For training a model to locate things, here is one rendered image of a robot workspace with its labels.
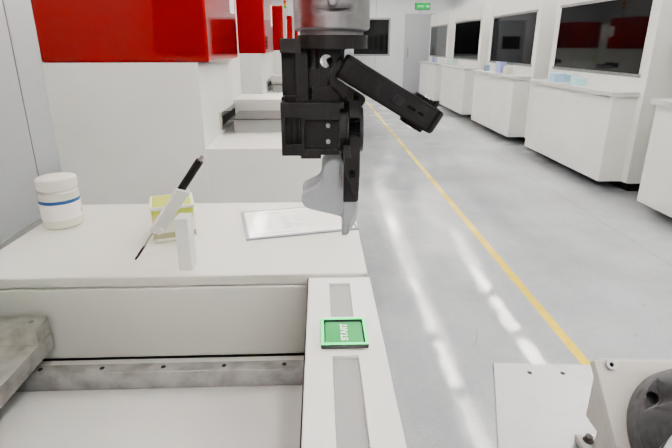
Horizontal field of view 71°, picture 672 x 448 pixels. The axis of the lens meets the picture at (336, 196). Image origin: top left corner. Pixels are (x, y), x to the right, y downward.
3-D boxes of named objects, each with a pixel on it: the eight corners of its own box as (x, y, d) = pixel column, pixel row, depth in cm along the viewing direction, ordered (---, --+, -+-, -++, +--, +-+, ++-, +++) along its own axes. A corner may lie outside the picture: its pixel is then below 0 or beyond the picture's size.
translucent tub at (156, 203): (153, 245, 81) (148, 208, 79) (153, 229, 88) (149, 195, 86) (198, 239, 84) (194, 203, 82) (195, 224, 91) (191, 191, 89)
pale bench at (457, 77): (460, 119, 850) (470, 0, 788) (436, 107, 1021) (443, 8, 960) (519, 119, 854) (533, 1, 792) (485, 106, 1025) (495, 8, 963)
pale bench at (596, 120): (597, 192, 432) (641, -49, 370) (518, 150, 603) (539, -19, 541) (711, 191, 435) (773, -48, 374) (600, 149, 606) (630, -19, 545)
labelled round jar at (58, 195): (35, 230, 88) (24, 182, 85) (55, 217, 94) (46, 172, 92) (73, 230, 88) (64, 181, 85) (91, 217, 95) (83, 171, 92)
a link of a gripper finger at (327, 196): (303, 234, 53) (301, 154, 50) (355, 233, 53) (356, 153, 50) (302, 245, 50) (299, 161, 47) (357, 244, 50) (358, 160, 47)
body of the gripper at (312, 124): (287, 147, 54) (283, 36, 50) (362, 146, 54) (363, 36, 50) (282, 163, 46) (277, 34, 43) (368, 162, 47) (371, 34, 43)
